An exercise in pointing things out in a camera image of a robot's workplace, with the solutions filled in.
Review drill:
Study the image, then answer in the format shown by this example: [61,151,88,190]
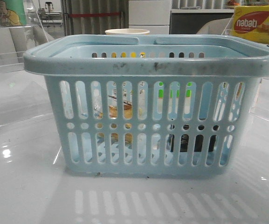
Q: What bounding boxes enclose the bread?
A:
[93,94,133,147]

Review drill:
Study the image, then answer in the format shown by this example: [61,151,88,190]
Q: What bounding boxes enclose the black tissue pack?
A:
[168,125,219,154]

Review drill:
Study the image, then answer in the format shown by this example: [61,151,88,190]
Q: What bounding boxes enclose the light blue plastic basket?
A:
[22,34,269,180]

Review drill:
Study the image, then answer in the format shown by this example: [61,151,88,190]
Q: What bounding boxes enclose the yellow popcorn paper cup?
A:
[105,28,150,58]

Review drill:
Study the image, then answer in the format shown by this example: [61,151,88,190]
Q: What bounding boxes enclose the white cabinet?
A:
[128,0,172,34]

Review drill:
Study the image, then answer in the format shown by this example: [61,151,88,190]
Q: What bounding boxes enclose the clear acrylic left shelf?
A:
[0,0,53,125]

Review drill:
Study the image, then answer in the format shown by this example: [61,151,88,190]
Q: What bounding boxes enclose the clear acrylic display shelf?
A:
[219,18,269,123]

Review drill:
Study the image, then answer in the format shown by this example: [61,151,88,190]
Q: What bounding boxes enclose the yellow nabati wafer box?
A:
[230,5,269,44]

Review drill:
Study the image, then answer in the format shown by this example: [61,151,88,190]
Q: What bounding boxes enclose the cartoon printed green box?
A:
[0,0,27,27]

